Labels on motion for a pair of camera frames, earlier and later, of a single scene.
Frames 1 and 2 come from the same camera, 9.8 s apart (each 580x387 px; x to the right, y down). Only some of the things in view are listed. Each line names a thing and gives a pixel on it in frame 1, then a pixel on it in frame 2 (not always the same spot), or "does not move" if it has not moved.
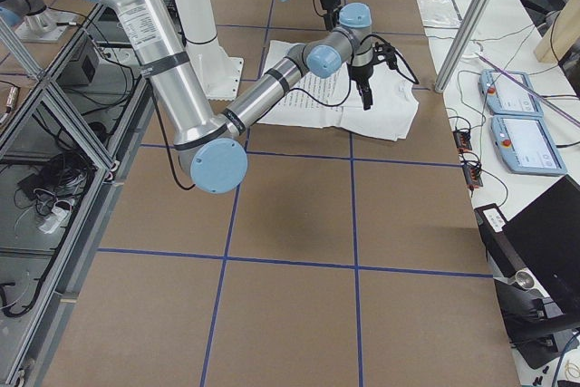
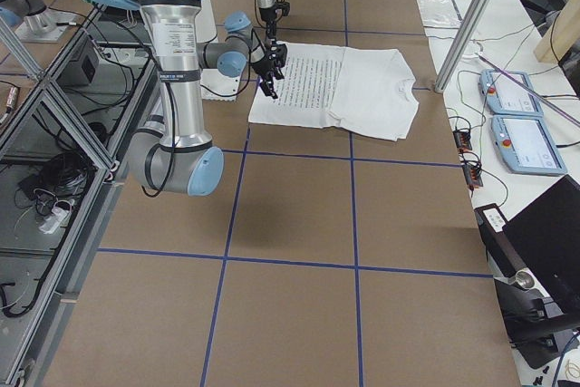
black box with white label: [502, 249] does not move
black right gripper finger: [367, 97] -> [278, 74]
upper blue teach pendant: [506, 98] does not move
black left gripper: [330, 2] -> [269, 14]
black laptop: [544, 237] does not move
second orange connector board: [472, 176] does not move
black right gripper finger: [362, 90] -> [267, 89]
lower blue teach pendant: [526, 146] does not move
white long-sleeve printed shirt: [333, 101] does not move
